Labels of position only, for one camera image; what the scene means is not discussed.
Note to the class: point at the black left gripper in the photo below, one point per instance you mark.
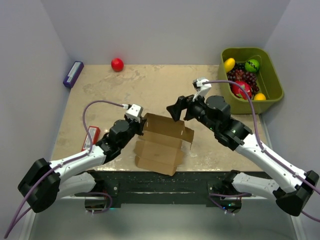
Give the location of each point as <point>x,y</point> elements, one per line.
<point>139,126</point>

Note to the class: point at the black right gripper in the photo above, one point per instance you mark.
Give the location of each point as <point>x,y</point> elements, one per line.
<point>183,103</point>

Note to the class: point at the brown cardboard box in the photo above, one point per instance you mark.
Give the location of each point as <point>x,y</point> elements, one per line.
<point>159,149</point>

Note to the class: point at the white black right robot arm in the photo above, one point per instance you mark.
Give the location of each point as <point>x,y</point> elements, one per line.
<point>287,185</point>

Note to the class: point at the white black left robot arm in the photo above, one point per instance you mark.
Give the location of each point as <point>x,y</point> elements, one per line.
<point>46,181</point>

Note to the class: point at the red rectangular box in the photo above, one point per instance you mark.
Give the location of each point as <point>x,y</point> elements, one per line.
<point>93,135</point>

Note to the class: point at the purple rectangular box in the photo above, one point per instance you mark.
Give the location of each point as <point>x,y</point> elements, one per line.
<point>73,74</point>

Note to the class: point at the red dragon fruit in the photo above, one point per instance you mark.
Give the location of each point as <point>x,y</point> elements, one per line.
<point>242,90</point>

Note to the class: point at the red tomato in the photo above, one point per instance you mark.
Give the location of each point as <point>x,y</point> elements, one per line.
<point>117,64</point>

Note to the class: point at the yellow lemon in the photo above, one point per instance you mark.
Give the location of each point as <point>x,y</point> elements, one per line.
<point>229,64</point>

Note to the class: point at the dark red grapes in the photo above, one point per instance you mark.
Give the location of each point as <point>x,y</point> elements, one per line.
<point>238,73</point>

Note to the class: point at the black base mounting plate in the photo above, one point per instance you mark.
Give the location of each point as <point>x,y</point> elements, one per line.
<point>116,188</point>

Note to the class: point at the small orange fruit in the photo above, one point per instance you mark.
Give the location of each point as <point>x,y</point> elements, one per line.
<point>259,97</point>

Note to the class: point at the green striped toy ball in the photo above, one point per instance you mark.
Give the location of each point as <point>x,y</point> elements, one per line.
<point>252,65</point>

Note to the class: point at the green plastic bin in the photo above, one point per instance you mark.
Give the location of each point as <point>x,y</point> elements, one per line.
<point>268,80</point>

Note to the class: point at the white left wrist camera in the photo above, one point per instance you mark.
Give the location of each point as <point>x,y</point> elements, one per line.
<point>134,112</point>

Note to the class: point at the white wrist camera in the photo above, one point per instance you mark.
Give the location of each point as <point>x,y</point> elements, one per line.
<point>202,87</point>
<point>134,112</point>

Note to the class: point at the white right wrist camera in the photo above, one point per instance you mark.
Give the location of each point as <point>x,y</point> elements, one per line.
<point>202,87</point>

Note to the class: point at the aluminium rail frame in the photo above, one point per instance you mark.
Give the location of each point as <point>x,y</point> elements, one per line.
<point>158,153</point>

